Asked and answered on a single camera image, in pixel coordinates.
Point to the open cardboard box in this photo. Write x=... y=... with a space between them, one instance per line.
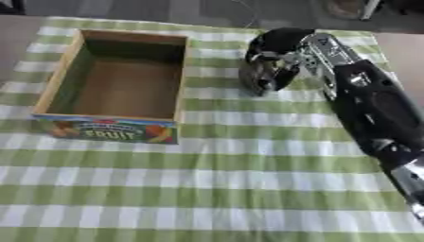
x=118 y=91

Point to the chair base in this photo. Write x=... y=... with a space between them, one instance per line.
x=353 y=8

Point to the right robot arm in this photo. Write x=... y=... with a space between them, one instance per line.
x=375 y=107

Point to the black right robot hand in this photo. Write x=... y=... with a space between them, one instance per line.
x=276 y=44

